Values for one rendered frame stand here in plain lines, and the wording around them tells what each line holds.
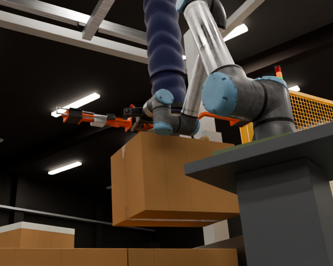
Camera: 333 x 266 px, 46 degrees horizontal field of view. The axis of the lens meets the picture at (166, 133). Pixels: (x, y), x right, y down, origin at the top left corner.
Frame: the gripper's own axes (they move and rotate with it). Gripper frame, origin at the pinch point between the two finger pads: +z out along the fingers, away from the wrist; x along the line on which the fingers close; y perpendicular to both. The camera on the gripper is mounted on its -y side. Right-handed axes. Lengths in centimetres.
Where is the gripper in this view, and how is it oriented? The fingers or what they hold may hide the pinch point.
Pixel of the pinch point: (130, 124)
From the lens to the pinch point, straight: 219.4
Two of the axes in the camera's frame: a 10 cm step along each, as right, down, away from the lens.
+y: 8.7, 1.5, 4.8
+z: -5.0, 3.7, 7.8
